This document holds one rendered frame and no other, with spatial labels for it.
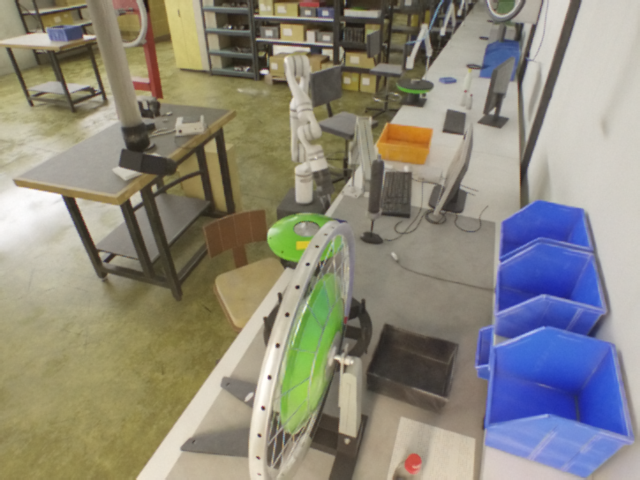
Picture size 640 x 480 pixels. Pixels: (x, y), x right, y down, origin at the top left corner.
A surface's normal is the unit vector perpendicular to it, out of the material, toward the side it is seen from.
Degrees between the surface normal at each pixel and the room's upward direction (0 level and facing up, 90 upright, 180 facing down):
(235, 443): 18
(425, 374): 0
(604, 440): 92
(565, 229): 88
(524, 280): 88
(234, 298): 0
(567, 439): 92
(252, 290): 0
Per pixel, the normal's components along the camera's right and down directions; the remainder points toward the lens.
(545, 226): -0.38, 0.53
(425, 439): 0.00, -0.79
